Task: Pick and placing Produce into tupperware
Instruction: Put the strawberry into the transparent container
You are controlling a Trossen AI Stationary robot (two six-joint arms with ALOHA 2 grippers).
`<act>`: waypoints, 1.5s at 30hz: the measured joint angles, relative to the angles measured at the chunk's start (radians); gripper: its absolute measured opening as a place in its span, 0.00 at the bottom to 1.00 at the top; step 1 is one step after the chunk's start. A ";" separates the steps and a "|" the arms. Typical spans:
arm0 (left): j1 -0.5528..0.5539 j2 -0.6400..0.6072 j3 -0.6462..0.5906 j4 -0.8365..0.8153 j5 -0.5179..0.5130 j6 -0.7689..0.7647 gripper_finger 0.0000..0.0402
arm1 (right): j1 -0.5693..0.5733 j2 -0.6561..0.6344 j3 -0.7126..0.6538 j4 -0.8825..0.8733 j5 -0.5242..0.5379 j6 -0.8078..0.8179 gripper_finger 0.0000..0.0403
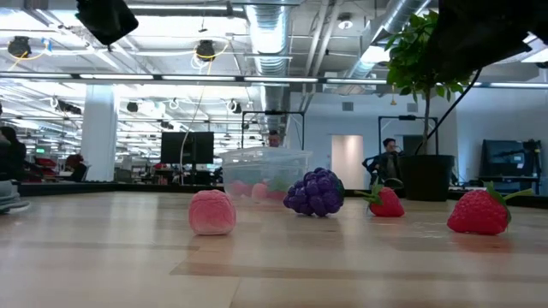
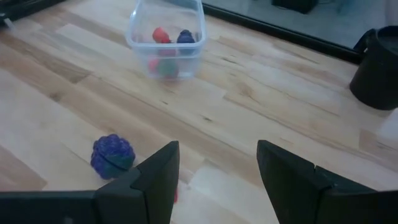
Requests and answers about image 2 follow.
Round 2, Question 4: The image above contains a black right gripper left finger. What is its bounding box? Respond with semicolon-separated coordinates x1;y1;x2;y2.
0;140;180;224

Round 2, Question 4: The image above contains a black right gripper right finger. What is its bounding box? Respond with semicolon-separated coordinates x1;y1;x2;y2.
256;139;398;224

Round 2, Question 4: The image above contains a purple toy grape bunch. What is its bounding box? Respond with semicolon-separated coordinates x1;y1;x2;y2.
90;133;136;180

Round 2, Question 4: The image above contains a red toy tomato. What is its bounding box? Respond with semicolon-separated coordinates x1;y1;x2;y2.
152;26;172;44

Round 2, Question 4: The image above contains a clear plastic tupperware container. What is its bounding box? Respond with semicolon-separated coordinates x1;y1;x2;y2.
125;0;207;82

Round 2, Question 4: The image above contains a black plant pot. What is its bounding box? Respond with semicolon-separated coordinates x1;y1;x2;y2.
349;25;398;111

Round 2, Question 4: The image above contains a black table edge rail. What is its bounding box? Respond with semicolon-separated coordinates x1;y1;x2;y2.
201;2;365;65

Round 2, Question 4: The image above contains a black rail handle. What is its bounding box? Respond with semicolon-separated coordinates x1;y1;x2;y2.
353;28;377;53

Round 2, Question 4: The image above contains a black table end rail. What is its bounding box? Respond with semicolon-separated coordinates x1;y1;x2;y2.
0;0;65;28

